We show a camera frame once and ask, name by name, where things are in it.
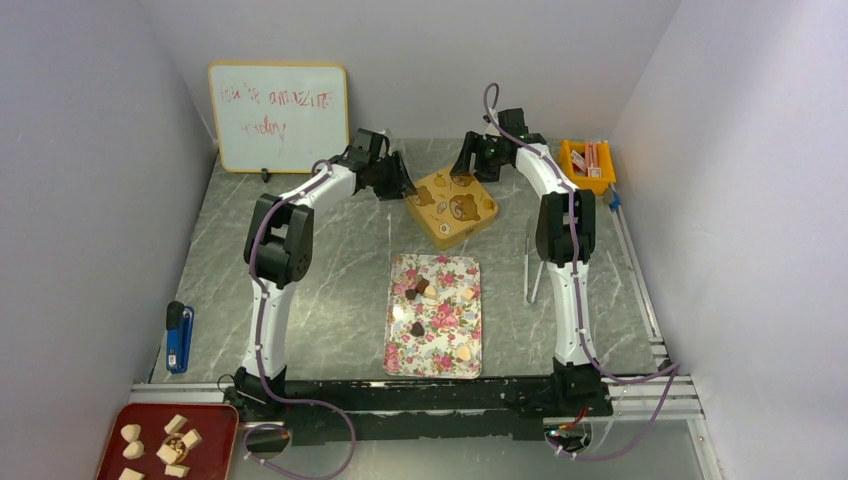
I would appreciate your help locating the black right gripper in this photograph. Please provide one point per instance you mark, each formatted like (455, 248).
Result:
(476, 158)

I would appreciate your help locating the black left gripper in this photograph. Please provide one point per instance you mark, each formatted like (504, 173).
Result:
(400, 183)

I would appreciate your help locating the silver tin lid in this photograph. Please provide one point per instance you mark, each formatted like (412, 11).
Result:
(465, 198)

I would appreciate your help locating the gold chocolate tin box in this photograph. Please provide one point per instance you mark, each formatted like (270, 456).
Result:
(445, 231)

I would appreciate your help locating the floral rectangular tray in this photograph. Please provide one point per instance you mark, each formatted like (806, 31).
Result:
(449, 321)

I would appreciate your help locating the metal tongs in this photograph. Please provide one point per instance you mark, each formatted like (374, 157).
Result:
(532, 276)

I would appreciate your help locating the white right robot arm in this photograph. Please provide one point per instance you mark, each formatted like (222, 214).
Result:
(564, 236)

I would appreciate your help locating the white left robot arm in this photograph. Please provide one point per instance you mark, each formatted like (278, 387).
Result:
(280, 244)

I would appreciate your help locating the dark rectangular chocolate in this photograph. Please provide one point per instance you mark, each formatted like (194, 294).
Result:
(421, 286)

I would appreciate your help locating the dark chocolate lower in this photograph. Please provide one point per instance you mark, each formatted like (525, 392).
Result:
(417, 330)

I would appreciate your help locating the orange parts bin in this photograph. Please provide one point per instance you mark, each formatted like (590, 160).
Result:
(588, 164)

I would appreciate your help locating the whiteboard with red writing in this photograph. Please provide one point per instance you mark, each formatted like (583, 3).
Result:
(278, 117)

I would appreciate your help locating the blue black stapler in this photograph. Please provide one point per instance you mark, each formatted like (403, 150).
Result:
(179, 328)

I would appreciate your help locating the red tray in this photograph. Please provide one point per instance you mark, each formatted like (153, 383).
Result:
(170, 441)

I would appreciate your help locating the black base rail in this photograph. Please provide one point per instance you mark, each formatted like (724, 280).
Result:
(519, 407)

